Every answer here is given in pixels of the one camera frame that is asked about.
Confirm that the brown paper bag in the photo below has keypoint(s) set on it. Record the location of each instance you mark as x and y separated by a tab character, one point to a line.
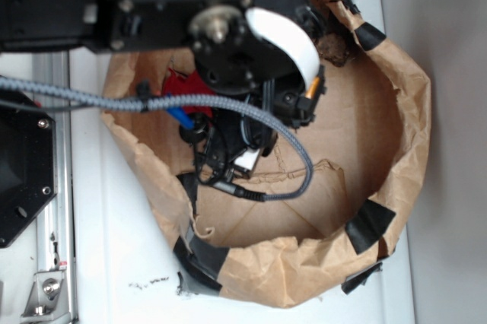
369	145

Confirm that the aluminium rail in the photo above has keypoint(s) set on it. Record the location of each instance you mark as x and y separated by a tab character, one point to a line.
55	223

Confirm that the brown rock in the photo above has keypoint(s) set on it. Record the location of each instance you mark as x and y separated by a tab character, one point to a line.
337	49

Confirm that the metal corner bracket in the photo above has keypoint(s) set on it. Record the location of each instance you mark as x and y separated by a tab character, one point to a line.
48	299

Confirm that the black box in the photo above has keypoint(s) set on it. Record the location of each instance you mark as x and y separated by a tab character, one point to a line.
244	165

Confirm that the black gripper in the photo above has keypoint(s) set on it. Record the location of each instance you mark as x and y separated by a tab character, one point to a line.
263	58

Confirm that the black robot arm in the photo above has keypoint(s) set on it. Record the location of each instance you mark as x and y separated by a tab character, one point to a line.
110	25

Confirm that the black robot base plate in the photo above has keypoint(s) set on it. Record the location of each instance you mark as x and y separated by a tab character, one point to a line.
28	166

